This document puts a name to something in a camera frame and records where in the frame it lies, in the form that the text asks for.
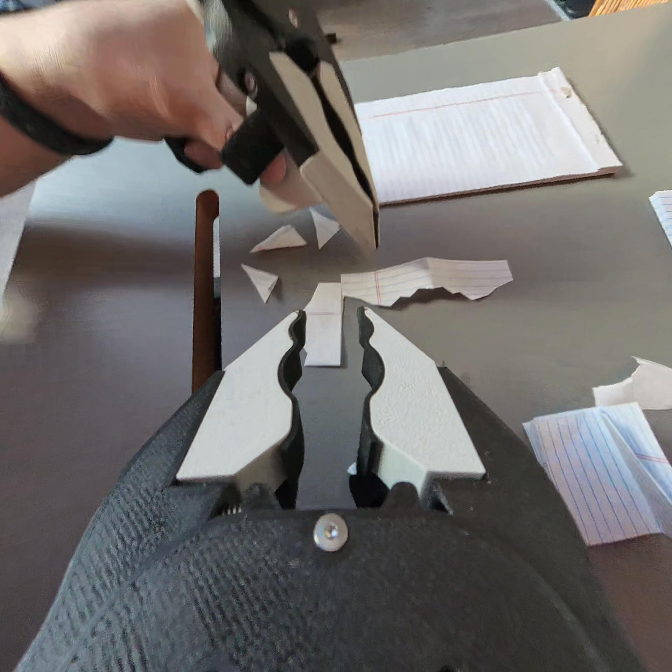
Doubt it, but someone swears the small triangular paper scrap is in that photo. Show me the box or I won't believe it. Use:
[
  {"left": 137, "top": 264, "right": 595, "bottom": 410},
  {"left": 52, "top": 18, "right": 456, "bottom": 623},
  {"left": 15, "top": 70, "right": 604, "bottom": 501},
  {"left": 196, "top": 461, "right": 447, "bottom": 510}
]
[
  {"left": 309, "top": 206, "right": 341, "bottom": 250},
  {"left": 240, "top": 264, "right": 279, "bottom": 304},
  {"left": 250, "top": 225, "right": 308, "bottom": 254}
]

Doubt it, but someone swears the torn lined paper piece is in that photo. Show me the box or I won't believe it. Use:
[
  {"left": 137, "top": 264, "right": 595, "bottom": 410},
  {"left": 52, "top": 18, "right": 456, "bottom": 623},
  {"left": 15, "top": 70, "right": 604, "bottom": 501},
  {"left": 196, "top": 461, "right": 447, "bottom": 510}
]
[{"left": 340, "top": 257, "right": 514, "bottom": 308}]

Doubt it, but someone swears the person's left forearm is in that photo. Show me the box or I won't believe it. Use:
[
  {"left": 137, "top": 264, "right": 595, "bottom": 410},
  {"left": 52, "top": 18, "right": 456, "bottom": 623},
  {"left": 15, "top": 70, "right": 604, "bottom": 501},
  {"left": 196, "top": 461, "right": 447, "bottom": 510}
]
[{"left": 0, "top": 118, "right": 58, "bottom": 199}]

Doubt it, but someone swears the white lined legal pad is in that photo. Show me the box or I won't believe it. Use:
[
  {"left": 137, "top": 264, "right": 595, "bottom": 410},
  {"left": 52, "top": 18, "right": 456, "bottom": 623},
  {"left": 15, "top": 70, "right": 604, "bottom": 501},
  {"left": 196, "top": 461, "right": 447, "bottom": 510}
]
[{"left": 649, "top": 190, "right": 672, "bottom": 247}]

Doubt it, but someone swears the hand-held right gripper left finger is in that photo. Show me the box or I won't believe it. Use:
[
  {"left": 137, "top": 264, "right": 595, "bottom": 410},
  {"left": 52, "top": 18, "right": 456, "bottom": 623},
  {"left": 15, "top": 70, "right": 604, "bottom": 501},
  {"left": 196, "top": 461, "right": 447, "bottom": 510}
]
[{"left": 176, "top": 310, "right": 306, "bottom": 509}]

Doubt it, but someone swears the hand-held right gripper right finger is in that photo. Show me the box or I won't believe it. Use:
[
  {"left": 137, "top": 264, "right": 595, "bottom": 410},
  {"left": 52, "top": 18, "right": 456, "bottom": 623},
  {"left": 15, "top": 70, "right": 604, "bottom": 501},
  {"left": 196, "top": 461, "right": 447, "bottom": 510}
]
[{"left": 348, "top": 306, "right": 486, "bottom": 509}]

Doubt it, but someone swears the narrow lined paper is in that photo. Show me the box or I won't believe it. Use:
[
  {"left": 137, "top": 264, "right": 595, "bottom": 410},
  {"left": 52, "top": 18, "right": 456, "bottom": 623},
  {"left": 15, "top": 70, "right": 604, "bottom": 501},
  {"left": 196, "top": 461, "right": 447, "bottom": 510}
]
[{"left": 303, "top": 282, "right": 344, "bottom": 367}]

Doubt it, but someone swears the black smartwatch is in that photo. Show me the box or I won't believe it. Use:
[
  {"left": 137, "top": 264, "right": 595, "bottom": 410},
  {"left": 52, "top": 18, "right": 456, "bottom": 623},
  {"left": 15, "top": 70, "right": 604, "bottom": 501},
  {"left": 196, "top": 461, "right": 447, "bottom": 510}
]
[{"left": 0, "top": 73, "right": 113, "bottom": 156}]

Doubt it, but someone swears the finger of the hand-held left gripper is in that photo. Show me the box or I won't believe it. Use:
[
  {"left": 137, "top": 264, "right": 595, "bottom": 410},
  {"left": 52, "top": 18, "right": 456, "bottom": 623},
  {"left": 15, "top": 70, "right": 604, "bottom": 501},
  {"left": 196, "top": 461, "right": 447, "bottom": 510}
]
[
  {"left": 315, "top": 62, "right": 380, "bottom": 211},
  {"left": 270, "top": 52, "right": 378, "bottom": 250}
]

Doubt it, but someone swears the grey desk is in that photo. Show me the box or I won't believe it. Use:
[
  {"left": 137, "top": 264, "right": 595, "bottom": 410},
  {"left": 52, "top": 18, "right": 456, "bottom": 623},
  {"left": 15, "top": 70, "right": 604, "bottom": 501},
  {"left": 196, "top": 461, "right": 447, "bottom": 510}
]
[{"left": 0, "top": 5, "right": 672, "bottom": 672}]

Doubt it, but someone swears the person's left hand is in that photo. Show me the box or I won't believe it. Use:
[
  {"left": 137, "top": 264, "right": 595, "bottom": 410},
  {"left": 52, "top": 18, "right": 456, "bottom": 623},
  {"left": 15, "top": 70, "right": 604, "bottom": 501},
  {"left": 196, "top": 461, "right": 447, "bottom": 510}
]
[{"left": 0, "top": 0, "right": 247, "bottom": 169}]

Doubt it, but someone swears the lined paper pad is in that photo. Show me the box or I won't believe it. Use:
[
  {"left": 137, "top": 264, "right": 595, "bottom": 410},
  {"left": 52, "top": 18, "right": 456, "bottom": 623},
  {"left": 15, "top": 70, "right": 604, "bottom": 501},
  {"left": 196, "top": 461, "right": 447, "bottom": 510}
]
[{"left": 354, "top": 67, "right": 624, "bottom": 205}]

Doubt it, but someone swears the curved white paper scrap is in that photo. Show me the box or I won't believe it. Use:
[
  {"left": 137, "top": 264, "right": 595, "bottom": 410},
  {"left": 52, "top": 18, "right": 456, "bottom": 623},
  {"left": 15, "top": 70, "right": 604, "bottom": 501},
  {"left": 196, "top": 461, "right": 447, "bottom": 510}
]
[{"left": 593, "top": 357, "right": 672, "bottom": 411}]

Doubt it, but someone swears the folded lined paper booklet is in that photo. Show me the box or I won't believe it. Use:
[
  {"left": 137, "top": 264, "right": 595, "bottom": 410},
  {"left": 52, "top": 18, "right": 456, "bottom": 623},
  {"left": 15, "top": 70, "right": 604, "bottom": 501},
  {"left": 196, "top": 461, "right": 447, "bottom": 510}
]
[{"left": 524, "top": 402, "right": 672, "bottom": 547}]

